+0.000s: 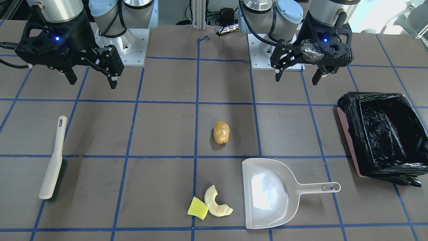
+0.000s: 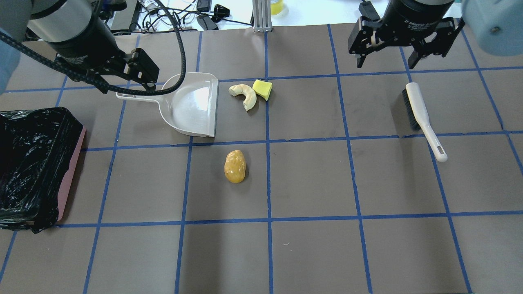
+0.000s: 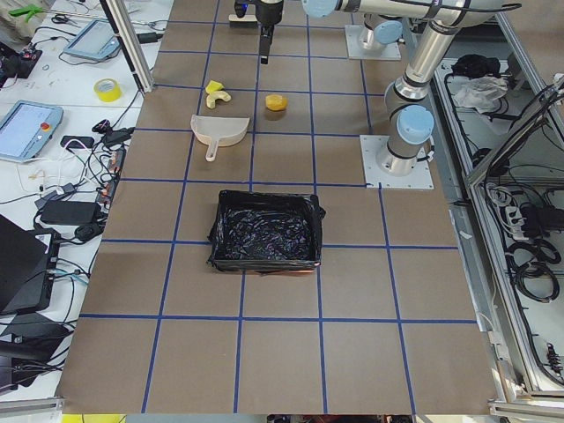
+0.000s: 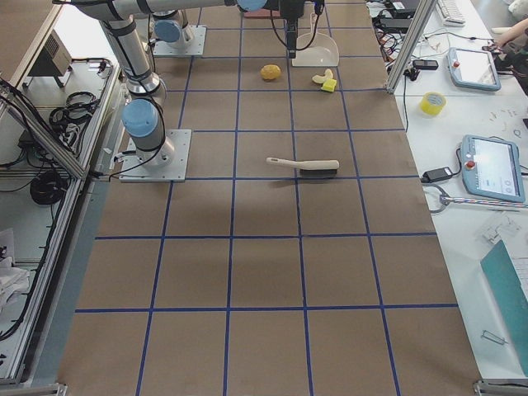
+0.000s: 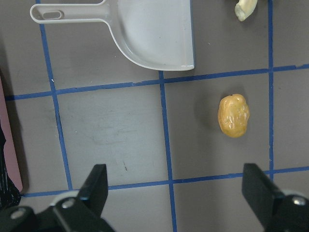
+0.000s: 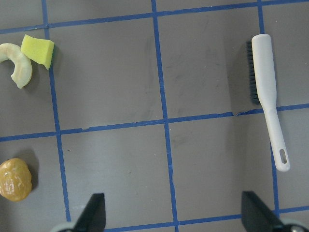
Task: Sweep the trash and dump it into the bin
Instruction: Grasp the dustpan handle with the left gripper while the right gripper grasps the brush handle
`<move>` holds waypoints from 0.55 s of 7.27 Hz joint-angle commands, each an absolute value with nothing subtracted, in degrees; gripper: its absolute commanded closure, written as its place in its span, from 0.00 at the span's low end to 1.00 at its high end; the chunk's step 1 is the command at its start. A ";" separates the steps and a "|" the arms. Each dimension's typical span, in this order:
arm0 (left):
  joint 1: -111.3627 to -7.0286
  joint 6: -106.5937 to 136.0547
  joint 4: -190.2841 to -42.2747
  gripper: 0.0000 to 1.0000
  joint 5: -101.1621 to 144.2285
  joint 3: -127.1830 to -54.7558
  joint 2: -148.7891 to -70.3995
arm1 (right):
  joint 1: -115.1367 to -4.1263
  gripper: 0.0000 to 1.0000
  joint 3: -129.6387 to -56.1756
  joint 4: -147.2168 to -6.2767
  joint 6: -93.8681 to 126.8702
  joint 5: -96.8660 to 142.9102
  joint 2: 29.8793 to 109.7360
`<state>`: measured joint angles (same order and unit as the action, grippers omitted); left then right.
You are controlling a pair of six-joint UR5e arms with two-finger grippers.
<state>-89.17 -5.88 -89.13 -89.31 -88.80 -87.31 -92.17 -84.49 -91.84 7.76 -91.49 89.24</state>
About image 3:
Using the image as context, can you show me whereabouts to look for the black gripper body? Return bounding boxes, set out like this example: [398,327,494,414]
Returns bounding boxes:
[256,0,283,25]

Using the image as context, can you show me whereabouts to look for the round yellow bun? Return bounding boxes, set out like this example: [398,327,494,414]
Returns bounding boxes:
[265,93,288,112]

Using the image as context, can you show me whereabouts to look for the yellow sponge piece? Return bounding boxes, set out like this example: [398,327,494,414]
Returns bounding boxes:
[205,80,224,94]

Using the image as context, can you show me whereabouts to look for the curved bread piece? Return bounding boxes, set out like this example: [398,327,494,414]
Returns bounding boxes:
[206,91,232,109]

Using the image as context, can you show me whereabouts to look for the white plastic dustpan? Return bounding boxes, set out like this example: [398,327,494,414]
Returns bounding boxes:
[190,115,250,162]

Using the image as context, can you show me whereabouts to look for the white hand brush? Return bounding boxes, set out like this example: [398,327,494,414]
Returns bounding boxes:
[228,14,258,28]

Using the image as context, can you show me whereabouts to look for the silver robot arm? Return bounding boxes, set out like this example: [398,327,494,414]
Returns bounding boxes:
[302,0,508,177]
[254,1,403,64]

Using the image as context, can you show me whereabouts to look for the yellow tape roll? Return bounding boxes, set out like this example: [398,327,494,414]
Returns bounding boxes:
[93,78,122,102]

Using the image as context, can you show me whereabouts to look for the far teach pendant tablet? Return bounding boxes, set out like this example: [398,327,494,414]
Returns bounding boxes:
[63,19,121,61]

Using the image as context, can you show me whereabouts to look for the teach pendant tablet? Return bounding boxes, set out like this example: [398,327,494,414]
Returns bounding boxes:
[63,19,121,61]
[1,100,63,163]

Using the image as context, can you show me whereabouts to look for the orange power strip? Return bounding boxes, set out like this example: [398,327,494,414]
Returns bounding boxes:
[96,147,127,209]

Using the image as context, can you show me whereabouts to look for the black cloth bundle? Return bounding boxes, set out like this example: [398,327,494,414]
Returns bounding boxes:
[451,54,501,78]

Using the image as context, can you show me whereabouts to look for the black scissors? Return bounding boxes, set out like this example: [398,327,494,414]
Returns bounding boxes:
[51,14,74,25]

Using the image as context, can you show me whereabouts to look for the white crumpled cloth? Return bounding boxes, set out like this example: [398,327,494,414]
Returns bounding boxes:
[453,76,508,113]

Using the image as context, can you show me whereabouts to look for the green clamp tool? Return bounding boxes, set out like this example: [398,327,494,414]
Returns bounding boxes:
[8,4,45,22]

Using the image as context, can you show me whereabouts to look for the near teach pendant tablet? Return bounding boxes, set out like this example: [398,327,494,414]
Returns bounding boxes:
[1,100,63,163]

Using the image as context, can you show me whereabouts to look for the black power adapter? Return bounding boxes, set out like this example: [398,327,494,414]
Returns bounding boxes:
[41,201,102,226]

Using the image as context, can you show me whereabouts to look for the black laptop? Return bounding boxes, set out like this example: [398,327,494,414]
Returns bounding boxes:
[1,217,61,315]

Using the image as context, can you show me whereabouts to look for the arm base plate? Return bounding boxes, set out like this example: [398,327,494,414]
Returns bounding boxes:
[345,21,403,61]
[360,135,434,190]

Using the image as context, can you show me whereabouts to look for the aluminium frame post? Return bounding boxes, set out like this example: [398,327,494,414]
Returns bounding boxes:
[100,0,154,93]

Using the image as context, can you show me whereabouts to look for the coiled black cables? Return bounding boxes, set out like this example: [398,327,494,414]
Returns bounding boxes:
[506,244,561,306]

